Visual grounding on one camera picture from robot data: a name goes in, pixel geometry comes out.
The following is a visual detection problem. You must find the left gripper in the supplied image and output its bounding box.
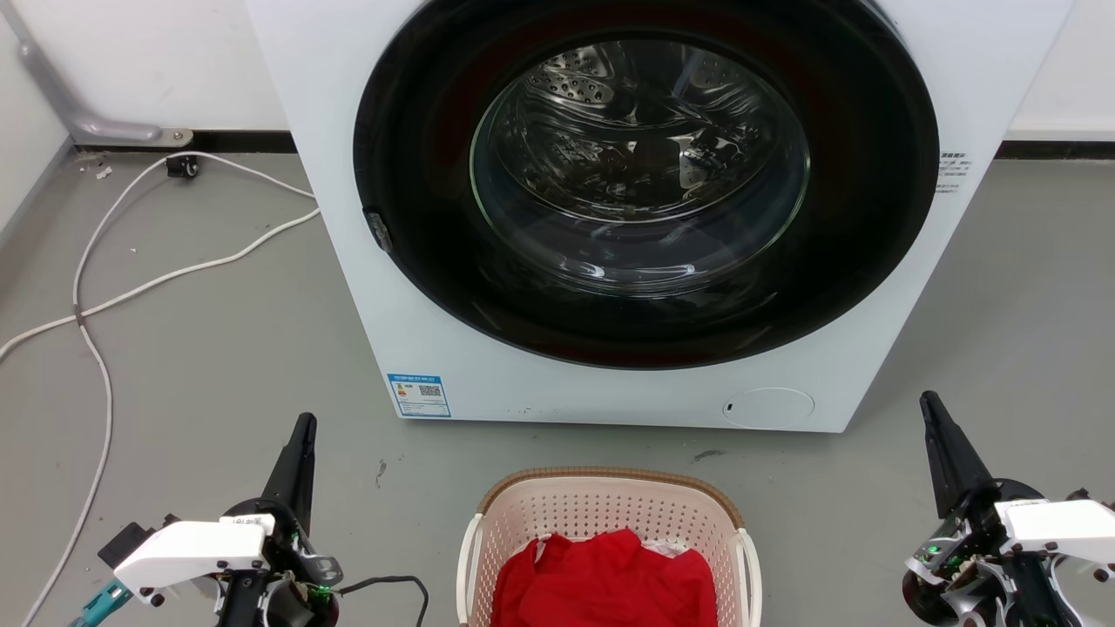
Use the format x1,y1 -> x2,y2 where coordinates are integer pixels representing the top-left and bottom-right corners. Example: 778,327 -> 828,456
218,413 -> 343,627

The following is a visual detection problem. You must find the beige perforated laundry basket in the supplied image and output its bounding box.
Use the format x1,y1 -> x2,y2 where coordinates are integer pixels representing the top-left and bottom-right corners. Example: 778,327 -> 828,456
456,467 -> 763,627

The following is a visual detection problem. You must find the red garment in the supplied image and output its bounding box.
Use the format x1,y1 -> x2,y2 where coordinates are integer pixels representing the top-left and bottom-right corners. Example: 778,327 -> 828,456
490,528 -> 720,627

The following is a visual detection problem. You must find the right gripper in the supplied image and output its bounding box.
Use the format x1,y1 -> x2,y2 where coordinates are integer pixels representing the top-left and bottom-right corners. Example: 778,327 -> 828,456
901,391 -> 1083,627

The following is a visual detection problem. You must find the white front-load washing machine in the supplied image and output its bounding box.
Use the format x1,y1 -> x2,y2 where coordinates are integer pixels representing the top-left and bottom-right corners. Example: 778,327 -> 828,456
244,0 -> 1077,434

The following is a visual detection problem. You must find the white cable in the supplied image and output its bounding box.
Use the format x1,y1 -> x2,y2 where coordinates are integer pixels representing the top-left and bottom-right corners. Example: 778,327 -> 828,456
19,151 -> 319,627
0,206 -> 321,362

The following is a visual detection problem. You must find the small black box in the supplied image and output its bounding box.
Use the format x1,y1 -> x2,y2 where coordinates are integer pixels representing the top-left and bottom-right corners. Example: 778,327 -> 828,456
97,520 -> 156,569

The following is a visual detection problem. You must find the blue energy label sticker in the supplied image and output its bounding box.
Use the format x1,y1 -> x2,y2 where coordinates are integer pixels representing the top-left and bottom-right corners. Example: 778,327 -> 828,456
387,374 -> 452,419

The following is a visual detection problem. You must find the grey wall pipe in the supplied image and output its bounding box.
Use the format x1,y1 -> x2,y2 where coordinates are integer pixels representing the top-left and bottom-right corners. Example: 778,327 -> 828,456
0,0 -> 194,147

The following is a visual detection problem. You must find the teal connector plug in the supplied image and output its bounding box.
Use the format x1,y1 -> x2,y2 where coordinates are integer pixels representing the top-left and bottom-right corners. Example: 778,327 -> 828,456
68,580 -> 133,627

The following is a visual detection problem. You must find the thin black left gripper cable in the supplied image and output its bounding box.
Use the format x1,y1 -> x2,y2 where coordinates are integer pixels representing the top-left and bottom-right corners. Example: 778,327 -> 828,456
335,575 -> 431,627

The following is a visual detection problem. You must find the black round washer door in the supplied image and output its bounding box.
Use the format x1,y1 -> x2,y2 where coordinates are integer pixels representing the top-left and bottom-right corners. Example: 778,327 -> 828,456
353,0 -> 940,370

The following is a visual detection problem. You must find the round white filter cover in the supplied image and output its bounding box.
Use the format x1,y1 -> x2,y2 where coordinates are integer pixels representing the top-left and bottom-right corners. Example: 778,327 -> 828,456
722,388 -> 816,429

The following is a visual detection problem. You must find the steel washing drum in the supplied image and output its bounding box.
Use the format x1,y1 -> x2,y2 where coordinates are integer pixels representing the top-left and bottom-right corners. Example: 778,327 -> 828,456
470,39 -> 811,297

